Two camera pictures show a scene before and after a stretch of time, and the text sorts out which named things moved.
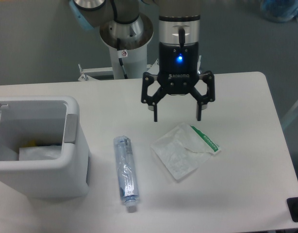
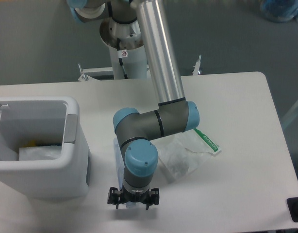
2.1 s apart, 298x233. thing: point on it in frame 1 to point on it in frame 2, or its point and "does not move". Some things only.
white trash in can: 38,153 does not move
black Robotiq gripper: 178,73 to 116,196
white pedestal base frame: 84,75 does not move
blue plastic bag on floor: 280,11 does not move
